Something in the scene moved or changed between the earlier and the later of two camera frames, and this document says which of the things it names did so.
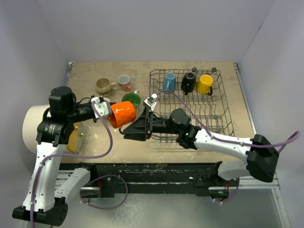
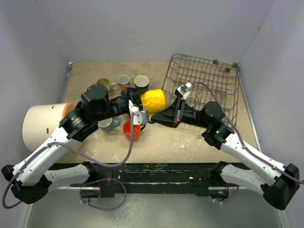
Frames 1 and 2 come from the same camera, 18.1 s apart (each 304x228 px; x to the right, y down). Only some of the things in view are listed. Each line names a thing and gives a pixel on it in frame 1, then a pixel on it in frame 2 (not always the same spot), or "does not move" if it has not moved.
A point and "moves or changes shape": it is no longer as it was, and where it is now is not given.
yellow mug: x=204 y=83 to x=154 y=100
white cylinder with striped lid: x=31 y=119 does not move
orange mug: x=122 y=113 moves or changes shape
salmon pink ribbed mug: x=124 y=82 does not move
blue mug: x=169 y=81 to x=107 y=125
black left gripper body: x=80 y=112 to x=118 y=106
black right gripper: x=142 y=128 to x=172 y=116
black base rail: x=115 y=179 does not move
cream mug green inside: x=134 y=98 moves or changes shape
